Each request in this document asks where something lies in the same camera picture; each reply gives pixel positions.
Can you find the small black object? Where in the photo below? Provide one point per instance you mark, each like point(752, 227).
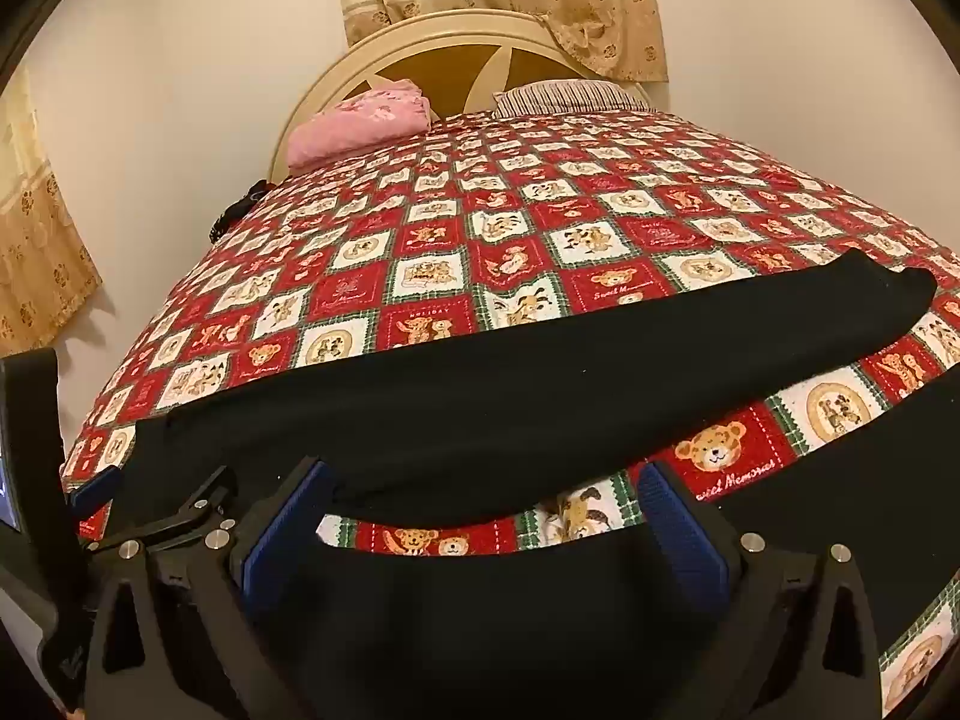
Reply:
point(240, 208)

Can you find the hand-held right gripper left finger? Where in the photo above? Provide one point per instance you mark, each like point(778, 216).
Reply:
point(279, 532)

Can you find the beige floral side curtain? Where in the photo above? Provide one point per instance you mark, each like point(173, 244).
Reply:
point(37, 255)

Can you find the cream wooden headboard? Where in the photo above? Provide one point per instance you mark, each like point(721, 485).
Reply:
point(450, 28)

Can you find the red bear-print bedspread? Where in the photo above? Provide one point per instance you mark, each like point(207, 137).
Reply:
point(525, 240)

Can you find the black pants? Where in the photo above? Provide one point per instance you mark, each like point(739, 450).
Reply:
point(525, 390)

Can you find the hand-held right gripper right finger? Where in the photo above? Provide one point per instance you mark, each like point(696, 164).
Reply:
point(686, 532)

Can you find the striped pillow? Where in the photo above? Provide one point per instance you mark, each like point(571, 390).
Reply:
point(562, 97)

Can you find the pink folded blanket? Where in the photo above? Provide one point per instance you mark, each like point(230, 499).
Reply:
point(352, 124)

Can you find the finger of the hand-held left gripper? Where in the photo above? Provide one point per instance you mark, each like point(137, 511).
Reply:
point(97, 489)
point(180, 514)

